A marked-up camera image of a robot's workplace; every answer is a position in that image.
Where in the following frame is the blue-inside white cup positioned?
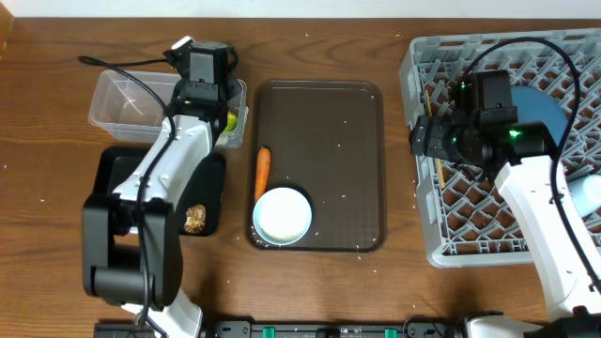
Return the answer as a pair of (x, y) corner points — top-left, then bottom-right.
(568, 175), (601, 218)

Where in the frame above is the large blue bowl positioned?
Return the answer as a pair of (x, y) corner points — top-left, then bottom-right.
(511, 86), (568, 145)

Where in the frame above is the grey dishwasher rack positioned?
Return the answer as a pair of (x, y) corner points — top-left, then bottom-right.
(399, 28), (600, 269)

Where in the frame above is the brown food scrap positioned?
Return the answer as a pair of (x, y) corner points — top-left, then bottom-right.
(184, 204), (207, 234)

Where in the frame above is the wooden chopstick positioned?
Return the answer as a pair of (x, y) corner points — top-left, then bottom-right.
(424, 88), (447, 190)

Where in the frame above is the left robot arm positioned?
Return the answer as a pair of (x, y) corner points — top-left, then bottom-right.
(82, 37), (243, 337)

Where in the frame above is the light blue rice bowl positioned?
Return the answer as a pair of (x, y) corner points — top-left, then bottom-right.
(251, 187), (313, 246)

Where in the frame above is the clear plastic bin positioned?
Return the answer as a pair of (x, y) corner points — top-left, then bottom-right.
(88, 70), (249, 148)

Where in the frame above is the yellow green snack wrapper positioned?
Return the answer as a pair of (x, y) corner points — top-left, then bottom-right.
(224, 111), (239, 132)

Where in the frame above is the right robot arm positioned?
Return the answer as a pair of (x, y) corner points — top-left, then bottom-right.
(409, 70), (600, 337)

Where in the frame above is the black plastic tray bin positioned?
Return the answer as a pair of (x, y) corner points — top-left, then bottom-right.
(92, 146), (226, 237)

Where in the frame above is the orange carrot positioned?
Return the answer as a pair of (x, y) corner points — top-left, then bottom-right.
(254, 147), (271, 203)

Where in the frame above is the brown serving tray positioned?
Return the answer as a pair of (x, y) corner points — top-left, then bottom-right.
(249, 80), (387, 254)

